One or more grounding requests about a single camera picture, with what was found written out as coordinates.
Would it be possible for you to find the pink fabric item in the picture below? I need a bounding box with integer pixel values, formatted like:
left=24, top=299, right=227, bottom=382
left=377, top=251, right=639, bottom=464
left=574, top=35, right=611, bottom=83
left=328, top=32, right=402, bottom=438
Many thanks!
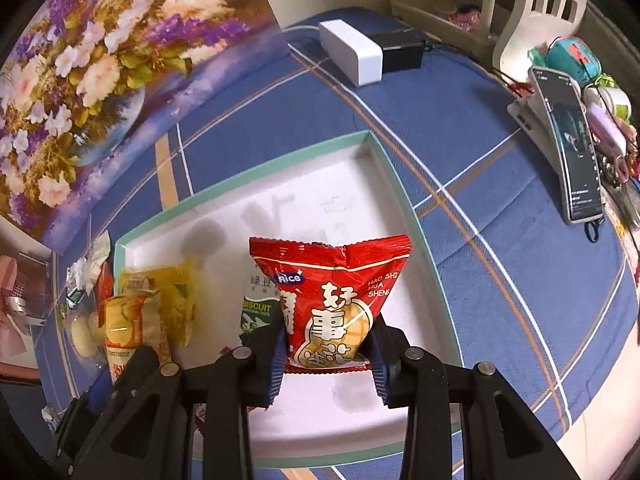
left=446, top=5, right=484, bottom=34

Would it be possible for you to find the cream wooden shelf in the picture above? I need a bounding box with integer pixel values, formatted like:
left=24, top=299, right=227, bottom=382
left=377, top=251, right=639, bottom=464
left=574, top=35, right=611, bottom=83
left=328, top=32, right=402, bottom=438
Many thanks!
left=390, top=0, right=501, bottom=56

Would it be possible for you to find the clear plastic box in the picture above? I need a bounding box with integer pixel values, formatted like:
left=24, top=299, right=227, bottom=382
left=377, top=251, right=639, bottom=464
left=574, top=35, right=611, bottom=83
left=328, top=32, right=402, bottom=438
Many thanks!
left=0, top=247, right=57, bottom=332

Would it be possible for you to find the white tray box teal rim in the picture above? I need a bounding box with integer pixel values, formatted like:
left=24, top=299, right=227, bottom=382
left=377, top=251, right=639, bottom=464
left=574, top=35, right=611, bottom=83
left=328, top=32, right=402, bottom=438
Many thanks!
left=112, top=130, right=463, bottom=468

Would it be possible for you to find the silver cream snack packet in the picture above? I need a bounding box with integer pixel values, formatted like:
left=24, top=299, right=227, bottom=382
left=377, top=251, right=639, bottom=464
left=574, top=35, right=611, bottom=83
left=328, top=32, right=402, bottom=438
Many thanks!
left=67, top=230, right=112, bottom=294

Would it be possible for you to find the smartphone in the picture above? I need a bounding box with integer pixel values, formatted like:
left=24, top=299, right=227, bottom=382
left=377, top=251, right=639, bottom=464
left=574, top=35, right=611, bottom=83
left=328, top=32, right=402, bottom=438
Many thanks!
left=530, top=66, right=606, bottom=225

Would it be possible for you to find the pink flower bouquet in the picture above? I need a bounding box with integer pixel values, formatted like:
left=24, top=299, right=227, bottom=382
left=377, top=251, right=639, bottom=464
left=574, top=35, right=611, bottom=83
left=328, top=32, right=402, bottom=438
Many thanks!
left=0, top=255, right=44, bottom=362

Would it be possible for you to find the clear packet white bun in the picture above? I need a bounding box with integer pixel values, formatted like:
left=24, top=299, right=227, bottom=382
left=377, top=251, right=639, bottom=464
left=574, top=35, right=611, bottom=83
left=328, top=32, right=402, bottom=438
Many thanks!
left=59, top=305, right=108, bottom=361

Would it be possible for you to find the flower painting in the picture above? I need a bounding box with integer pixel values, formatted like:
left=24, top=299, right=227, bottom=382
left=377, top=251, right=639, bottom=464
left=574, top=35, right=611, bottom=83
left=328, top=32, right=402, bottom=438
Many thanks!
left=0, top=0, right=292, bottom=252

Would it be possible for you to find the black power adapter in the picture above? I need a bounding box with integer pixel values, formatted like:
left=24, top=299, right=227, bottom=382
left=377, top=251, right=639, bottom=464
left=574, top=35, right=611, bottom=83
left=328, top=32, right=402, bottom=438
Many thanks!
left=367, top=30, right=426, bottom=74

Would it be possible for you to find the red rice cracker packet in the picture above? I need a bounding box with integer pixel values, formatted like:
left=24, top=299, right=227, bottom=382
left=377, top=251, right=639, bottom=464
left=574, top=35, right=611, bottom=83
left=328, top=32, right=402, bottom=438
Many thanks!
left=249, top=236, right=414, bottom=374

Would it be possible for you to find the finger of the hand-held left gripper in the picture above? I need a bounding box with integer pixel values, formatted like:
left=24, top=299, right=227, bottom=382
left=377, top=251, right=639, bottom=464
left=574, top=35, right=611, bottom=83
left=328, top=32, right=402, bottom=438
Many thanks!
left=52, top=370, right=114, bottom=463
left=116, top=344, right=162, bottom=403

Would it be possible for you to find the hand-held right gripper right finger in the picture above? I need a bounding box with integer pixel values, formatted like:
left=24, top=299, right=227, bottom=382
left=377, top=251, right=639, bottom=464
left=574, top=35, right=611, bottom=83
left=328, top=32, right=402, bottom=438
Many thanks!
left=369, top=322, right=566, bottom=480

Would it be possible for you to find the white rectangular box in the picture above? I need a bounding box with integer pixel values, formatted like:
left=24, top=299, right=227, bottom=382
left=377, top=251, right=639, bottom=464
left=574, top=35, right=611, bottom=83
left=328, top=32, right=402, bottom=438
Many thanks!
left=319, top=19, right=385, bottom=87

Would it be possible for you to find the teal pouch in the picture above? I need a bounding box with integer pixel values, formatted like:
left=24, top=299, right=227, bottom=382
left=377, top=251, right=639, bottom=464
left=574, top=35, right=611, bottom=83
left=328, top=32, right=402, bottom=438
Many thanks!
left=544, top=37, right=604, bottom=85

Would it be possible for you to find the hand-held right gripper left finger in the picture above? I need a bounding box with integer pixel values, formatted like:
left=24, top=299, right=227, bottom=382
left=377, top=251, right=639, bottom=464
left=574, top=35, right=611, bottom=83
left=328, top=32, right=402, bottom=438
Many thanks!
left=107, top=322, right=289, bottom=480

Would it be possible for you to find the crinkled red snack packet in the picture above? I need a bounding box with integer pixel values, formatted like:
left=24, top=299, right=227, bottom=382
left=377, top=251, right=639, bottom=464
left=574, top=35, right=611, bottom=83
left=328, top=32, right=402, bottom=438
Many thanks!
left=97, top=262, right=116, bottom=307

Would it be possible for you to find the black cable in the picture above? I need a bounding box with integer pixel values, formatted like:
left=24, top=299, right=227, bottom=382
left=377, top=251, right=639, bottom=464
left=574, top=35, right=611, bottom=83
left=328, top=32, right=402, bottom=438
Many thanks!
left=422, top=40, right=533, bottom=98

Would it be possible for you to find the white plastic chair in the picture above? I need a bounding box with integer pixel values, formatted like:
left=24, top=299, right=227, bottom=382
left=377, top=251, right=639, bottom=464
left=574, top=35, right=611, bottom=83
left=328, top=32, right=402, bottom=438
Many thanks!
left=492, top=0, right=589, bottom=69

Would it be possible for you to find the green white biscuit packet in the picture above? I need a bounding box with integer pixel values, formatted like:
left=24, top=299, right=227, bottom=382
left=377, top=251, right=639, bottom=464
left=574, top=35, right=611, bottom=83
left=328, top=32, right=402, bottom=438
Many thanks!
left=240, top=274, right=281, bottom=344

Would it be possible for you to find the white phone stand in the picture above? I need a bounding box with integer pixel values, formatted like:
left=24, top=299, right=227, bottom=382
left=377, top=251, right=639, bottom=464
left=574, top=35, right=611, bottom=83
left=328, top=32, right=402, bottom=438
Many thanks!
left=507, top=94, right=567, bottom=173

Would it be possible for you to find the yellow white snack packet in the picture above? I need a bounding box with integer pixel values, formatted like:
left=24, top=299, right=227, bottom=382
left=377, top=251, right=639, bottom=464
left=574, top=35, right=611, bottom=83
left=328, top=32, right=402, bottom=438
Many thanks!
left=104, top=292, right=173, bottom=386

